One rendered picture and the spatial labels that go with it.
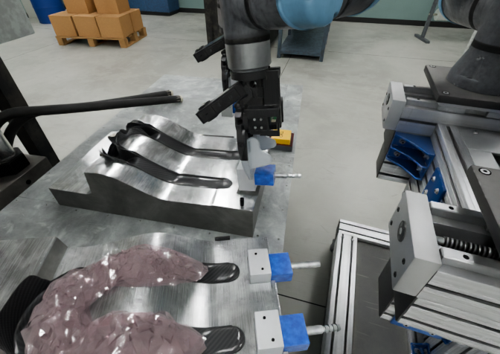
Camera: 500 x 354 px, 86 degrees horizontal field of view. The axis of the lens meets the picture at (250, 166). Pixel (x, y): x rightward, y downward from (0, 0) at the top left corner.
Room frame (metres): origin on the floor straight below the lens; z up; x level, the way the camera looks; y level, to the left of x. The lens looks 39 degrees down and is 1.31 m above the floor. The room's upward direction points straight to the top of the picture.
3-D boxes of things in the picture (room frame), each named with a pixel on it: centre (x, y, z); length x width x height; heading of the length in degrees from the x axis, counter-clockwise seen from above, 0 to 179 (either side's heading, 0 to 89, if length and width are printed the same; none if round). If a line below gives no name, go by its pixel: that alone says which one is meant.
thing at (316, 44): (4.95, -0.98, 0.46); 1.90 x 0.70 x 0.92; 164
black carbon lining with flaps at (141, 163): (0.53, 0.20, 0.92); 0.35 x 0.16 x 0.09; 79
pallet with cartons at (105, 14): (5.11, 2.56, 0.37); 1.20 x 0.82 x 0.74; 82
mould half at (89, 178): (0.54, 0.21, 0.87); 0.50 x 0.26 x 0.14; 79
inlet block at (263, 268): (0.26, -0.06, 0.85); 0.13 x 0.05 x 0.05; 96
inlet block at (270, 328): (0.16, -0.07, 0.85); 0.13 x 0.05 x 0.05; 96
